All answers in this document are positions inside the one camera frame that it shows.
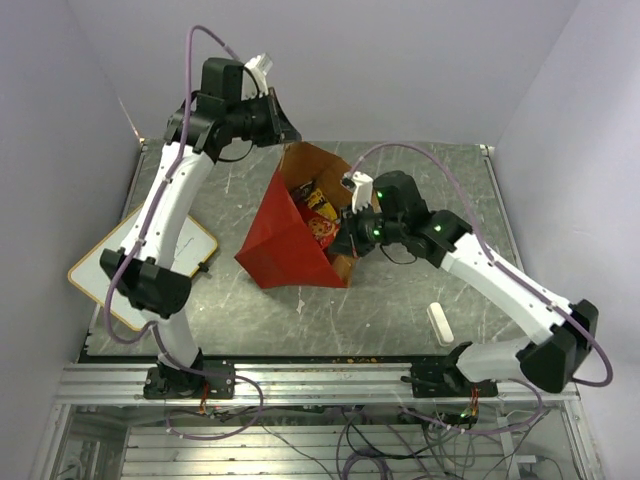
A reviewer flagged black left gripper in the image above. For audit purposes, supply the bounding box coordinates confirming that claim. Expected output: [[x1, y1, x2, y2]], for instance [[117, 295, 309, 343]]
[[229, 87, 306, 148]]

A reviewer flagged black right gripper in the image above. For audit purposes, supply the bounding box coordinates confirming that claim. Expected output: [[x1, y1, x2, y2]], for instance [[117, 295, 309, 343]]
[[328, 199, 406, 259]]

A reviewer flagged red brown paper bag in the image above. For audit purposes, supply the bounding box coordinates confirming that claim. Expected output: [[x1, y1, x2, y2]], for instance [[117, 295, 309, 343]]
[[235, 142, 356, 289]]

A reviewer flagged red cookie snack bag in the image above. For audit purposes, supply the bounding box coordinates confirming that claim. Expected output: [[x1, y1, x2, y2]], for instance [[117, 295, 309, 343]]
[[307, 216, 339, 250]]

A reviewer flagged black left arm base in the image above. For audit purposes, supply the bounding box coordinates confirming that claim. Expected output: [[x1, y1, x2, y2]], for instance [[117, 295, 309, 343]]
[[143, 352, 236, 400]]

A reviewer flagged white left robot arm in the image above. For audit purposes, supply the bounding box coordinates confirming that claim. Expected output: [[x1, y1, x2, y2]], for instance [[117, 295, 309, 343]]
[[100, 54, 301, 397]]

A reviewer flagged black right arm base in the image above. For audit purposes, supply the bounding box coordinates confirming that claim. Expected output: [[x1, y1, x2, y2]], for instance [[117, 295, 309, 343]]
[[400, 342, 498, 398]]

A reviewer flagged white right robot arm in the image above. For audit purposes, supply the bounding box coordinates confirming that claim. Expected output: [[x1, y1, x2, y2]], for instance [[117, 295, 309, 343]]
[[329, 171, 599, 396]]

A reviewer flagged brown candy packet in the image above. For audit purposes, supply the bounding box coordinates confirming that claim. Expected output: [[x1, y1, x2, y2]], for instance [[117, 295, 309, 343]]
[[290, 180, 337, 221]]

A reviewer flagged white eraser block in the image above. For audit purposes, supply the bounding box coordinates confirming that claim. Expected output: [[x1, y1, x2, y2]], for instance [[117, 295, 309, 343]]
[[427, 302, 455, 346]]

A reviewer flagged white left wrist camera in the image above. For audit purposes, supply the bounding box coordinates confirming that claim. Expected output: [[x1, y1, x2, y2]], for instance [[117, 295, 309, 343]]
[[243, 53, 273, 99]]

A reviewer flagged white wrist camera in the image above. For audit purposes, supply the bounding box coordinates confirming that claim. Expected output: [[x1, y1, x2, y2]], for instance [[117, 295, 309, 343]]
[[243, 53, 273, 99], [341, 171, 373, 214]]

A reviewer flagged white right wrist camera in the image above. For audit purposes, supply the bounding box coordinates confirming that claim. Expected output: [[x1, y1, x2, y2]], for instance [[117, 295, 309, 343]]
[[341, 171, 373, 214]]

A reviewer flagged small whiteboard yellow frame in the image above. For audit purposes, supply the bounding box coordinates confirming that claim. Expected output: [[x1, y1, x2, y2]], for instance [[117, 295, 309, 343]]
[[67, 204, 220, 332]]

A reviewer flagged aluminium frame rail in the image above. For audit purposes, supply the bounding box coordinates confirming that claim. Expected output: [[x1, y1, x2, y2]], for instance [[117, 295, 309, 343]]
[[54, 359, 581, 406]]

